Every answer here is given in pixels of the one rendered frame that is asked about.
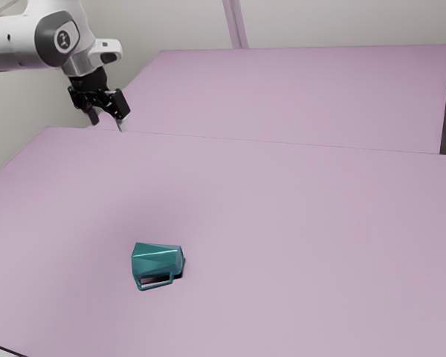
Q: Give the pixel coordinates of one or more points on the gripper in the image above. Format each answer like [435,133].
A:
[87,89]

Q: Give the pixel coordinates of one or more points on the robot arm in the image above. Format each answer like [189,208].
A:
[18,44]

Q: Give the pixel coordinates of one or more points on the teal faceted mug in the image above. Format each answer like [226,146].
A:
[154,261]

